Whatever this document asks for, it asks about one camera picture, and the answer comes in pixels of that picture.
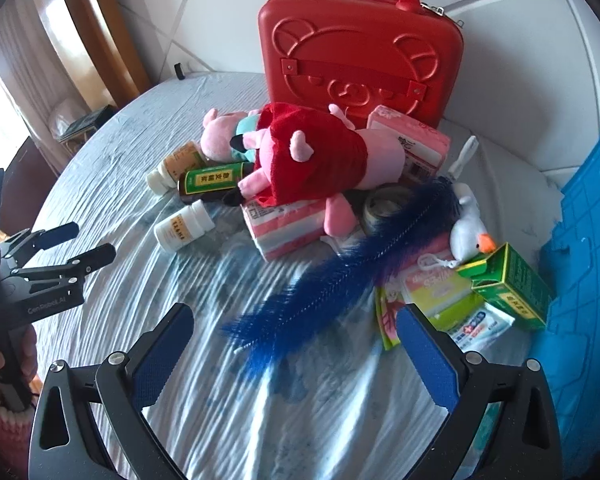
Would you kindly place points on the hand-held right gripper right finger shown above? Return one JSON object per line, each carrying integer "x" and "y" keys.
{"x": 427, "y": 360}

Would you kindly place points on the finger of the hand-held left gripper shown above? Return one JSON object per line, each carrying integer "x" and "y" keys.
{"x": 60, "y": 232}
{"x": 97, "y": 256}

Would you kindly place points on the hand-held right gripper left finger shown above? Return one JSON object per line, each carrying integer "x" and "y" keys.
{"x": 160, "y": 355}

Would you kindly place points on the pink and green wipes pack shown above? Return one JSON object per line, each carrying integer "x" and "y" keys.
{"x": 440, "y": 287}

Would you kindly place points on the white packet red cross print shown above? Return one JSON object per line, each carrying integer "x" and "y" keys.
{"x": 482, "y": 327}

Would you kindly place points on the white bottle yellow label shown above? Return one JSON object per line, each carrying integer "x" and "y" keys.
{"x": 182, "y": 227}

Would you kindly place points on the white bottle orange label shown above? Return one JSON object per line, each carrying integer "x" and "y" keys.
{"x": 175, "y": 167}

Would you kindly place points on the green cardboard box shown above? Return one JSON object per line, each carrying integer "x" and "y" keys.
{"x": 517, "y": 280}

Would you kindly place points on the blue bristle duster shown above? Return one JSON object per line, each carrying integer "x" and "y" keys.
{"x": 330, "y": 285}

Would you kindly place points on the white goose plush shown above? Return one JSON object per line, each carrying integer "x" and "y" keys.
{"x": 467, "y": 232}

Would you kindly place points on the dark bottle green label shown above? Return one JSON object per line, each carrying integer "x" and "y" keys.
{"x": 210, "y": 180}

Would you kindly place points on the clear tape roll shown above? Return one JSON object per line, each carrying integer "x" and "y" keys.
{"x": 385, "y": 207}

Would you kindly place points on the pink pig plush teal dress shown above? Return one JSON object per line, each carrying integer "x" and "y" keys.
{"x": 220, "y": 135}

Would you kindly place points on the blue plastic crate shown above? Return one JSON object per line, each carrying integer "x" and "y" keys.
{"x": 587, "y": 285}

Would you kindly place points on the beige curtain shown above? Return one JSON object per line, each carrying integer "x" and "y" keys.
{"x": 15, "y": 60}

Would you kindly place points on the pink tissue pack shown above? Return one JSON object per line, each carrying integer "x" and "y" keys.
{"x": 415, "y": 145}
{"x": 290, "y": 230}

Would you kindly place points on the small black clip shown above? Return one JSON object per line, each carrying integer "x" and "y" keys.
{"x": 179, "y": 70}

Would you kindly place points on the pink pig plush red dress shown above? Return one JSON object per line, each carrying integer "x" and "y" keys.
{"x": 320, "y": 150}

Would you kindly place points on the red plastic crate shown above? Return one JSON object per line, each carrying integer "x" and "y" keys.
{"x": 360, "y": 35}

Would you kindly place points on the wooden door frame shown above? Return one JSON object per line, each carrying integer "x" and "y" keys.
{"x": 100, "y": 25}

